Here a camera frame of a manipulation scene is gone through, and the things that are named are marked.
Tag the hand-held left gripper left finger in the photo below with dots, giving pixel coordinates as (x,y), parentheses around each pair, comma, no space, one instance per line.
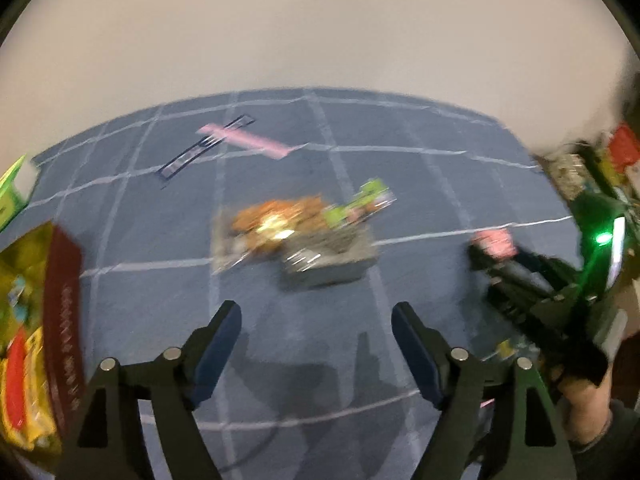
(215,355)

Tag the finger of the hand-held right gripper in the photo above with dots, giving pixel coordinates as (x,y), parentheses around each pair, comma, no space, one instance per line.
(542,272)
(520,305)

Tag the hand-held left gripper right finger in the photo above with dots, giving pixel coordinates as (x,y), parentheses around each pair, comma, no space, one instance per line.
(420,355)

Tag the pink snack packet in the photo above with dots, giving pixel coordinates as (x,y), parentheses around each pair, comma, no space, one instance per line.
(495,242)

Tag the clear packet of orange snacks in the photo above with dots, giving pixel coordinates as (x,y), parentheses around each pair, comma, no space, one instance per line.
(260,222)

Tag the person's right hand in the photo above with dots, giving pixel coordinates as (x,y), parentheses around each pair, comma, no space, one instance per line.
(585,400)

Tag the green labelled snack packet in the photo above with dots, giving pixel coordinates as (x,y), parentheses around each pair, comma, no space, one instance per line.
(330,260)

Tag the red object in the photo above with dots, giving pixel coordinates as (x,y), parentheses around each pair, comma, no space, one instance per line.
(622,145)

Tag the blue checked tablecloth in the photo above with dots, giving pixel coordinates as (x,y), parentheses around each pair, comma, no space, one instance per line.
(150,210)

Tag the yellow snack packet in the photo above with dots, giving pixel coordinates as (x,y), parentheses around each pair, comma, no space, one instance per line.
(39,390)

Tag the red snack packet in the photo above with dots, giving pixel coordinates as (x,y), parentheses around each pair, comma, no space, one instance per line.
(16,375)

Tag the blue candy packet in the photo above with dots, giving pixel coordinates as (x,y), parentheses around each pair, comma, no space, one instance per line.
(20,286)

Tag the green tissue pack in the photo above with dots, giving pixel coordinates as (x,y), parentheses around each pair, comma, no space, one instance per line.
(10,195)

